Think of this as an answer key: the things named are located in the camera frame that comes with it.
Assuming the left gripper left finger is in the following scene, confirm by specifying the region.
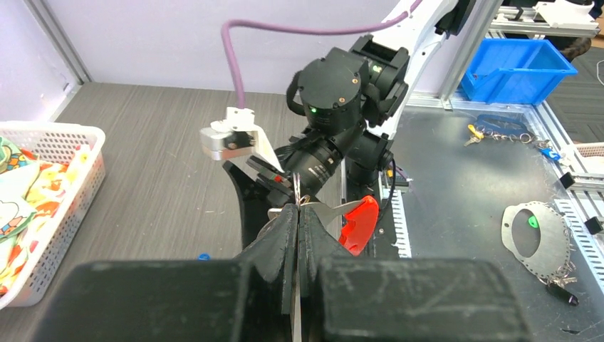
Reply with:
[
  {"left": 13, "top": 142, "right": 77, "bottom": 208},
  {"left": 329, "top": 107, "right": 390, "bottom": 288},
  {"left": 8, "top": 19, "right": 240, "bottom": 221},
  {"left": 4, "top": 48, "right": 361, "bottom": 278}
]
[{"left": 33, "top": 204, "right": 298, "bottom": 341}]

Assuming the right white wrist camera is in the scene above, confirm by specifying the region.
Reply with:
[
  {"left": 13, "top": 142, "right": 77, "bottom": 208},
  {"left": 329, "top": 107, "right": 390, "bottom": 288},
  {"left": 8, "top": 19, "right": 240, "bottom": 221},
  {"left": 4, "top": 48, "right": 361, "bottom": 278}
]
[{"left": 199, "top": 107, "right": 283, "bottom": 172}]

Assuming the blue plastic bin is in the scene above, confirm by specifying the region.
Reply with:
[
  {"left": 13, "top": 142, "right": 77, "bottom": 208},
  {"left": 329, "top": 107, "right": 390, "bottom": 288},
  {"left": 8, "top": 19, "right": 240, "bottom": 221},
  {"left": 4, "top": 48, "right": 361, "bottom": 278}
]
[{"left": 460, "top": 38, "right": 578, "bottom": 105}]

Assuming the colourful patterned cloth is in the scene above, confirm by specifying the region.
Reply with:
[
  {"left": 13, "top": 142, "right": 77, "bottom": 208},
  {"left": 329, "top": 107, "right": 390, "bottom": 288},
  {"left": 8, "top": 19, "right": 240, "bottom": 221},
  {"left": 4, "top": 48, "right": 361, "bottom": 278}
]
[{"left": 1, "top": 137, "right": 91, "bottom": 296}]

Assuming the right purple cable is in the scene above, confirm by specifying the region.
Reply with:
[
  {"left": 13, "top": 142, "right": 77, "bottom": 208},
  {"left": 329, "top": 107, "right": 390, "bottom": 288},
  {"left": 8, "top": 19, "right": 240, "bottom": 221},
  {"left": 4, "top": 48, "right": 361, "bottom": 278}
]
[{"left": 220, "top": 0, "right": 423, "bottom": 110}]

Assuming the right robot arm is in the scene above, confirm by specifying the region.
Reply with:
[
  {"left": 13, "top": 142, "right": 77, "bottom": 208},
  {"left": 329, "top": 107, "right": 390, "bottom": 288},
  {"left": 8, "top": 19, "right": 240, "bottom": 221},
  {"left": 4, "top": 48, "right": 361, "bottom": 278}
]
[{"left": 202, "top": 1, "right": 475, "bottom": 246}]

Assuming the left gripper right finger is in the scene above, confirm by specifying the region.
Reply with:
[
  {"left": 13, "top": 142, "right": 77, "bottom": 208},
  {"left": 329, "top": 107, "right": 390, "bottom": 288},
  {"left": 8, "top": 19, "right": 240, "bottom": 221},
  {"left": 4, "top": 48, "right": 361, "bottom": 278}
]
[{"left": 298, "top": 209, "right": 531, "bottom": 341}]

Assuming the white plastic basket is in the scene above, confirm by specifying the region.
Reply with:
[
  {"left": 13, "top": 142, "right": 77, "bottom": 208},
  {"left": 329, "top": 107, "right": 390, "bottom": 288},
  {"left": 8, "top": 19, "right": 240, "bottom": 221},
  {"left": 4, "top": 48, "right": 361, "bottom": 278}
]
[{"left": 1, "top": 121, "right": 105, "bottom": 308}]

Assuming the keychain with yellow tag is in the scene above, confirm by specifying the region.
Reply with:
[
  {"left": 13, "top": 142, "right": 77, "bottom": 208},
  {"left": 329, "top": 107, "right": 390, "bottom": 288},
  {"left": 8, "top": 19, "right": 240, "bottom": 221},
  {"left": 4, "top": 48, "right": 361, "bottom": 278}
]
[{"left": 464, "top": 124, "right": 565, "bottom": 163}]

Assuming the white keyring holder disc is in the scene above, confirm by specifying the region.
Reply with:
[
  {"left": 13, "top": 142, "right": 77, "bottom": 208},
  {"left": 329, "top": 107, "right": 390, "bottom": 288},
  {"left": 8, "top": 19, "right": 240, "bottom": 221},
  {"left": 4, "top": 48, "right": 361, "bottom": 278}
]
[{"left": 501, "top": 201, "right": 580, "bottom": 307}]

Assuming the silver split keyring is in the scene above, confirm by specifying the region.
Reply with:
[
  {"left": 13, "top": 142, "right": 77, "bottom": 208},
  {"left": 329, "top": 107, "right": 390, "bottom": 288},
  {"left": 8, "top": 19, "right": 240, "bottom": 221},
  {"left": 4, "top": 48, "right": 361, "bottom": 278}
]
[{"left": 292, "top": 172, "right": 302, "bottom": 208}]

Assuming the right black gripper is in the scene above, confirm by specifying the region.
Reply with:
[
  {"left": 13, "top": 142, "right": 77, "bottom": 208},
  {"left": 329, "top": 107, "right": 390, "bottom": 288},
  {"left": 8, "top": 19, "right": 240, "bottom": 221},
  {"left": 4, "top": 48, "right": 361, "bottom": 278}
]
[{"left": 222, "top": 156, "right": 295, "bottom": 249}]

